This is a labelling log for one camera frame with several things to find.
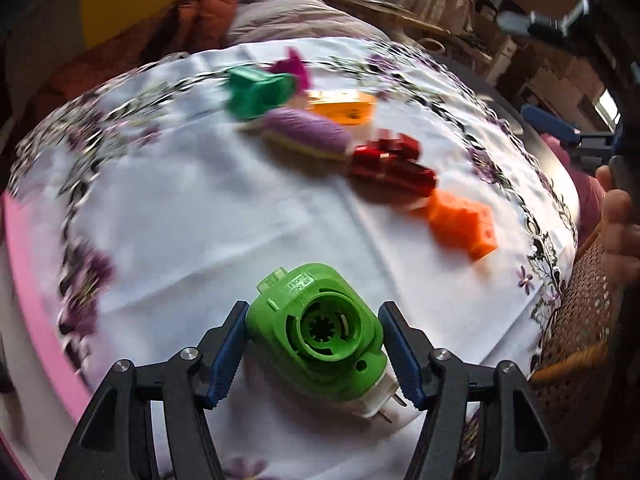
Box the person's right hand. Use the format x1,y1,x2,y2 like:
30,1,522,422
595,165,640,288

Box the pink cloth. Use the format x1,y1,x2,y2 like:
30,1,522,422
547,135,607,243

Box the white embroidered tablecloth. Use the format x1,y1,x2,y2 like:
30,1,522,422
5,37,581,480

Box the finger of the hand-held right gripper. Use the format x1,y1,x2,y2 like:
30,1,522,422
520,104,621,161
497,0,590,38

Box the orange plastic block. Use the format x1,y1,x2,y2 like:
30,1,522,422
425,189,498,261

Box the green plug-in device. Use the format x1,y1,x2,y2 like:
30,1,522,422
245,263,407,420

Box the pink plastic bin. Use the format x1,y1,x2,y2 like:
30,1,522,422
0,191,95,480

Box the red plastic block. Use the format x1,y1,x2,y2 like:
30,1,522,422
370,130,422,162

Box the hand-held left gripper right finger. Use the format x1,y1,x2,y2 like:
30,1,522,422
377,301,556,480

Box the magenta plastic spool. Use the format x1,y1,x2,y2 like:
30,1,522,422
269,47,313,96

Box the green plastic block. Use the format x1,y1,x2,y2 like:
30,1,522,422
226,66,297,121

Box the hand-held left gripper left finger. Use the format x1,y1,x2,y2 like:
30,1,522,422
54,300,251,480

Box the orange plastic case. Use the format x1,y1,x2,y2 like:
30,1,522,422
302,89,377,126

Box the red metallic cylinder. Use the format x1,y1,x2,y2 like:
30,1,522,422
348,146,438,198

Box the wicker basket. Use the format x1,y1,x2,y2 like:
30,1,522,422
530,230,632,431

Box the brown blanket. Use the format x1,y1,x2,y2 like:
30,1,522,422
10,0,241,126

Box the lavender pillow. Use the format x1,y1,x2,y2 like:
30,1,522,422
227,0,391,46

